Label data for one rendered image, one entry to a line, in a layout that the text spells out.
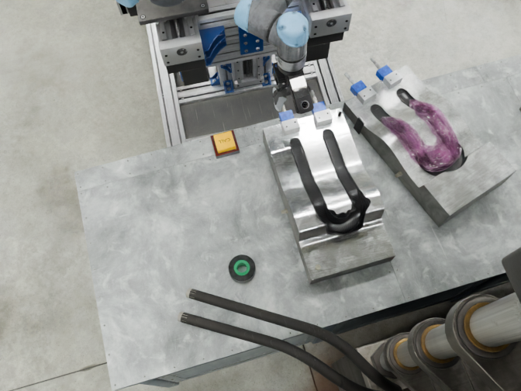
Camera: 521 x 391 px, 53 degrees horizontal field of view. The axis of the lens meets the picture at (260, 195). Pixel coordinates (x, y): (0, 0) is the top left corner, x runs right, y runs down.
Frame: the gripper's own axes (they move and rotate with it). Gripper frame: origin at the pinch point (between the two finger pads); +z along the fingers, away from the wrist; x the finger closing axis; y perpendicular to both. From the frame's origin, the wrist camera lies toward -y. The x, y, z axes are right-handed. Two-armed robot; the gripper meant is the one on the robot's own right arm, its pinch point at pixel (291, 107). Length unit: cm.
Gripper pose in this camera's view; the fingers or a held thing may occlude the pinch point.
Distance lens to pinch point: 158.6
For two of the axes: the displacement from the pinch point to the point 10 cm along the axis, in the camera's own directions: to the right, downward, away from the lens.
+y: -2.8, -8.9, 3.5
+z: 0.2, 3.6, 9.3
